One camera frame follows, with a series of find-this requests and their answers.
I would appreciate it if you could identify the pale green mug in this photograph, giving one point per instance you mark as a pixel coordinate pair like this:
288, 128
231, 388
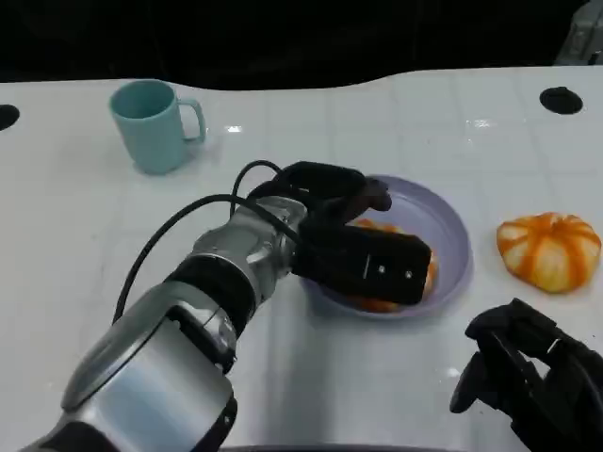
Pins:
151, 136

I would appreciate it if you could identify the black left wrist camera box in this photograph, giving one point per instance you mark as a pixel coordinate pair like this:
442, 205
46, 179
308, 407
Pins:
367, 263

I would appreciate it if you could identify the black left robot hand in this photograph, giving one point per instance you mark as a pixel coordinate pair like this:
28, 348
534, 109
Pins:
330, 183

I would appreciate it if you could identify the grey equipment case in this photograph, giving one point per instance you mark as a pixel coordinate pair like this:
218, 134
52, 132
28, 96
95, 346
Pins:
581, 33

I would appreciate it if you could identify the black table grommet hole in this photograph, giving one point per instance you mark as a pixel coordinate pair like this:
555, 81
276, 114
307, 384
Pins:
560, 100
8, 117

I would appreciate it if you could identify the orange white toy bread roll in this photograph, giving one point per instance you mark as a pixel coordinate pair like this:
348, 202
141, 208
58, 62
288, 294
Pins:
546, 254
431, 280

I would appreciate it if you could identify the lilac plate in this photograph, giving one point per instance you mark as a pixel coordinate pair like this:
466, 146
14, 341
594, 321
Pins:
443, 235

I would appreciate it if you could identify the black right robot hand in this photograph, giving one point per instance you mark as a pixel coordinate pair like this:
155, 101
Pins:
565, 386

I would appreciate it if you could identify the black backdrop cloth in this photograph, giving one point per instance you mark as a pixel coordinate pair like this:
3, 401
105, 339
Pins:
282, 37

